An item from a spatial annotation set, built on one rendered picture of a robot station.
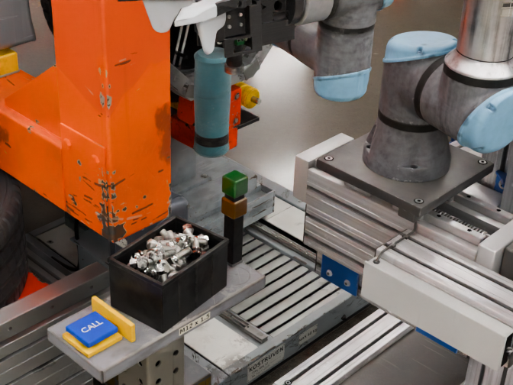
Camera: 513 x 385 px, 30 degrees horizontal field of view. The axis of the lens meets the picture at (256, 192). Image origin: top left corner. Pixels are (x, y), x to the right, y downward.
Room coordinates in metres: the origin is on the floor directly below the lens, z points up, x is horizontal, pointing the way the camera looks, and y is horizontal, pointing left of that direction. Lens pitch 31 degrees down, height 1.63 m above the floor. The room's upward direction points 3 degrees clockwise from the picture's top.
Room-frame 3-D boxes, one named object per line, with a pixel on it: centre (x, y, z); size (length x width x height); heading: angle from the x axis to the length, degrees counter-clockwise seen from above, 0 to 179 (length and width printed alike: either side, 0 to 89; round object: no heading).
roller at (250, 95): (2.41, 0.11, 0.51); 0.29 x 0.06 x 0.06; 47
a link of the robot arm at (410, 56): (1.46, -0.26, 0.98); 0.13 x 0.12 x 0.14; 33
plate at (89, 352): (1.38, 0.29, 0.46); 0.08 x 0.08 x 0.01; 47
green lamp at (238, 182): (1.65, 0.04, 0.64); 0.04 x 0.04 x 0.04; 47
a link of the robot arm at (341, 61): (1.22, -0.10, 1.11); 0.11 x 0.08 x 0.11; 33
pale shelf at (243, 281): (1.51, 0.18, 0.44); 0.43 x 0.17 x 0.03; 137
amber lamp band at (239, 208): (1.65, 0.04, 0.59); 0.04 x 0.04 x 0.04; 47
